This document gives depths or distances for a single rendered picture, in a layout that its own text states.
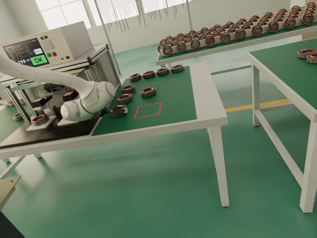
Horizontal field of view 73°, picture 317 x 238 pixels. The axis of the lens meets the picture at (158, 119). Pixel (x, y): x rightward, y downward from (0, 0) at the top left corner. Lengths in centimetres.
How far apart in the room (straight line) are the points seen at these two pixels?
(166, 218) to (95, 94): 103
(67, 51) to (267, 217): 165
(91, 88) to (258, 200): 131
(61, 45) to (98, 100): 62
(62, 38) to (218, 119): 106
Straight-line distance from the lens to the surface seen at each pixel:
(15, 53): 173
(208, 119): 111
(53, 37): 156
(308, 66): 166
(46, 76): 103
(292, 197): 175
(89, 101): 103
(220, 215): 162
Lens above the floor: 133
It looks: 29 degrees down
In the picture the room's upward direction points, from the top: 15 degrees counter-clockwise
